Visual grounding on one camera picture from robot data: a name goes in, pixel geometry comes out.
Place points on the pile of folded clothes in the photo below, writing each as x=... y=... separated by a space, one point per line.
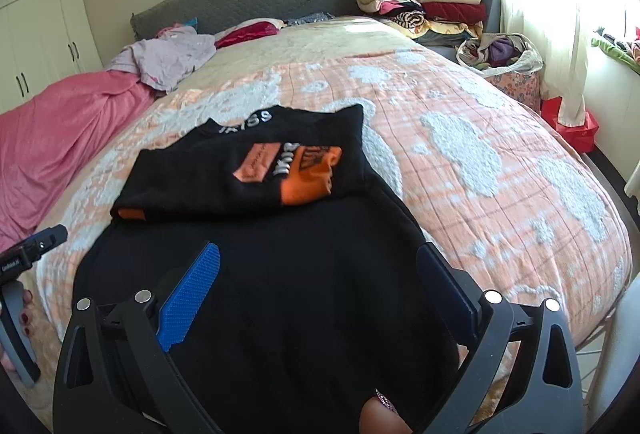
x=439 y=24

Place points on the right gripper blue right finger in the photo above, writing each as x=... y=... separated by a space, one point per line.
x=453 y=293

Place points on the pink blanket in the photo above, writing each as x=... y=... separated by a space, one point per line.
x=47 y=140

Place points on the orange white fleece blanket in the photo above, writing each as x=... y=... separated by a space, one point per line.
x=502 y=196

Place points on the dark red pillow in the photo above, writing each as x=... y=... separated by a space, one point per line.
x=247 y=34

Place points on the left hand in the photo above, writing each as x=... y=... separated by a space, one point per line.
x=26 y=324

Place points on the lilac crumpled garment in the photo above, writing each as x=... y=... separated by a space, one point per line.
x=164 y=61

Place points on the green floral fabric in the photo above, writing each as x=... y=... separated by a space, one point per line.
x=626 y=53

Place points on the right hand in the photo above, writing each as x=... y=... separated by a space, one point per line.
x=379 y=416

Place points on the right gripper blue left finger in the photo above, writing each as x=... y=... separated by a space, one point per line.
x=182 y=304

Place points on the red box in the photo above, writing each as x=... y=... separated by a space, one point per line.
x=582 y=138

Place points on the black orange sweatshirt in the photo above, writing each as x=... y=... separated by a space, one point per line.
x=317 y=306

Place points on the bag of clothes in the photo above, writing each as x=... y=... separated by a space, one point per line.
x=496 y=53

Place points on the white wardrobe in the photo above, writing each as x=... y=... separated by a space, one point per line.
x=43 y=41

